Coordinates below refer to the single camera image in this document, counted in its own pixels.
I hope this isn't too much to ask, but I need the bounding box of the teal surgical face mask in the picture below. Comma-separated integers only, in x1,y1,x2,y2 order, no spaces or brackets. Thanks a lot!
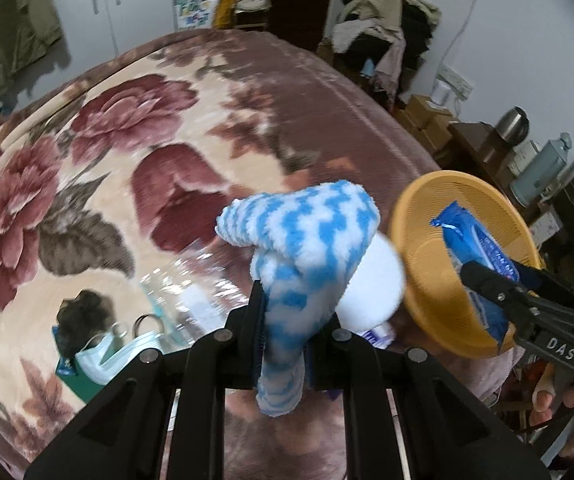
74,323,162,386

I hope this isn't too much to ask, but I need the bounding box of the green scouring pad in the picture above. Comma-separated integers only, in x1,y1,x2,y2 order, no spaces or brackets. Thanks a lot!
56,356,104,403

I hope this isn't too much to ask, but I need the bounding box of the blue tissue packet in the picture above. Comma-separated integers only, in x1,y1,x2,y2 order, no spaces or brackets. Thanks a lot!
430,202,520,349

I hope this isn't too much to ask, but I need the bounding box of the black mesh scrunchie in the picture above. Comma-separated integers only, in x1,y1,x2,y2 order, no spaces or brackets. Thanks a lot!
55,289,116,360

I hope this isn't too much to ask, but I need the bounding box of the clear plastic mask bag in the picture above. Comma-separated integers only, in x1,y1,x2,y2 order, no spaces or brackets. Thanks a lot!
140,246,248,349

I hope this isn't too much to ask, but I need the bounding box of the blue white striped cloth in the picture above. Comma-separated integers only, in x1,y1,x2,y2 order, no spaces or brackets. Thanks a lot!
215,180,380,417

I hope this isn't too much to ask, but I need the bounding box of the person's right hand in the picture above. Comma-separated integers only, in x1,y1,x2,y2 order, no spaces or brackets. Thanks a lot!
529,364,574,460

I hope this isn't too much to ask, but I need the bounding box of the white blue tissue pack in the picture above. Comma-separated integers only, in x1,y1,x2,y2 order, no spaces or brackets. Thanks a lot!
360,323,395,350

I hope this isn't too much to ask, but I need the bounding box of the orange plastic basket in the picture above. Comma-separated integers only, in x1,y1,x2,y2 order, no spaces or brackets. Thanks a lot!
389,170,542,359

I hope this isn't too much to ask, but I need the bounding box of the grey green thermos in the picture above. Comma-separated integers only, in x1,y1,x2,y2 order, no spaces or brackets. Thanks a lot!
510,132,572,207

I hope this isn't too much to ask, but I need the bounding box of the white plastic bottle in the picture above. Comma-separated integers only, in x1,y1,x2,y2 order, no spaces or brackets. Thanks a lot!
336,232,405,334

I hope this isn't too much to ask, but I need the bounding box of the steel electric kettle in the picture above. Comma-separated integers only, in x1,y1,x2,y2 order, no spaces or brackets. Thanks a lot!
494,106,530,148

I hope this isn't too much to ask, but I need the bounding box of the cardboard boxes stack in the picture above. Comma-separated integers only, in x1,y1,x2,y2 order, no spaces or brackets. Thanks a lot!
393,94,458,155

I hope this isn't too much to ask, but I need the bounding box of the floral plush blanket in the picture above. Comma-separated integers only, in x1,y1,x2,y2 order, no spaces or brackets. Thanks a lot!
0,30,436,479

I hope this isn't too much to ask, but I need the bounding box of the pile of clothes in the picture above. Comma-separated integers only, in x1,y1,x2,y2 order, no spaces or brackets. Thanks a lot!
330,0,442,104

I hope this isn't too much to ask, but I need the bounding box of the hanging olive jacket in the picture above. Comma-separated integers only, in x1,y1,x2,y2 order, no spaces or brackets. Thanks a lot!
0,0,63,97

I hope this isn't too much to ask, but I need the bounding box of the white wardrobe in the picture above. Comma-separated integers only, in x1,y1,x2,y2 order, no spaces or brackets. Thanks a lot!
46,0,175,61

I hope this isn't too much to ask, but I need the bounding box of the black hair tie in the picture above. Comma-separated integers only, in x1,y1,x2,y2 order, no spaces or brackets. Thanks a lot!
130,312,166,337

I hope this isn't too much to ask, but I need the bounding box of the white wall power strip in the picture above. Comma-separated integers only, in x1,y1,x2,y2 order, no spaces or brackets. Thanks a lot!
436,63,474,101

